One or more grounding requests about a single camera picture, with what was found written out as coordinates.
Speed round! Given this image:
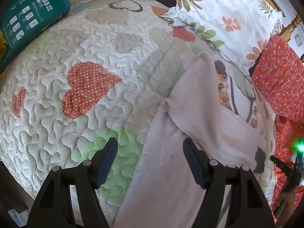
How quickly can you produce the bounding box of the wooden headboard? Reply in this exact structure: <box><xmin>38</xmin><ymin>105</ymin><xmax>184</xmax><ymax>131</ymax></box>
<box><xmin>260</xmin><ymin>0</ymin><xmax>304</xmax><ymax>62</ymax></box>

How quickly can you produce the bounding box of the yellow cloth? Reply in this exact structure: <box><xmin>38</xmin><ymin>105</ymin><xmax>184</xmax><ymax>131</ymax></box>
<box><xmin>0</xmin><ymin>31</ymin><xmax>6</xmax><ymax>59</ymax></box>

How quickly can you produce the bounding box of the red floral cloth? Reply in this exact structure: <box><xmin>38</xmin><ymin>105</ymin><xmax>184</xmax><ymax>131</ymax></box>
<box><xmin>249</xmin><ymin>34</ymin><xmax>304</xmax><ymax>219</ymax></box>

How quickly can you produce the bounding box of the green plastic package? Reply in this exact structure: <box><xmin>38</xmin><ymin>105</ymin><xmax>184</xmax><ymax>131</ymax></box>
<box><xmin>0</xmin><ymin>0</ymin><xmax>72</xmax><ymax>74</ymax></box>

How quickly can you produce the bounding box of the quilted heart bedspread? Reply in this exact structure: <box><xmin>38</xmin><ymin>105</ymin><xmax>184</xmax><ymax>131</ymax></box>
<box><xmin>0</xmin><ymin>0</ymin><xmax>276</xmax><ymax>228</ymax></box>

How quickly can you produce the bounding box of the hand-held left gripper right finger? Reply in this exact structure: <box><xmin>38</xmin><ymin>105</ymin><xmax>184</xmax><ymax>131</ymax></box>
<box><xmin>183</xmin><ymin>138</ymin><xmax>277</xmax><ymax>228</ymax></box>

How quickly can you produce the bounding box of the white floral pillow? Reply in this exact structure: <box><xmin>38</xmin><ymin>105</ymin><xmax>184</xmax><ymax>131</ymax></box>
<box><xmin>161</xmin><ymin>0</ymin><xmax>285</xmax><ymax>76</ymax></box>

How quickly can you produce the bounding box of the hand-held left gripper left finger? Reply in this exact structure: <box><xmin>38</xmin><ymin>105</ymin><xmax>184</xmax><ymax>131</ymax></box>
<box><xmin>28</xmin><ymin>137</ymin><xmax>119</xmax><ymax>228</ymax></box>

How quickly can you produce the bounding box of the pale pink printed garment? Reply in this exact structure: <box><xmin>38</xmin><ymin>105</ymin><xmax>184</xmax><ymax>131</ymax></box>
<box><xmin>113</xmin><ymin>51</ymin><xmax>276</xmax><ymax>228</ymax></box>

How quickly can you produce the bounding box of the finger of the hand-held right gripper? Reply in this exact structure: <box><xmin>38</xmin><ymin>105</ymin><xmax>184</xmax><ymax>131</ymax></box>
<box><xmin>270</xmin><ymin>155</ymin><xmax>295</xmax><ymax>174</ymax></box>

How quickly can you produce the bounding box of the blue and white box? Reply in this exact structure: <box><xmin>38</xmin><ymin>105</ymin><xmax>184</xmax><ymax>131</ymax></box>
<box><xmin>7</xmin><ymin>208</ymin><xmax>32</xmax><ymax>227</ymax></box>

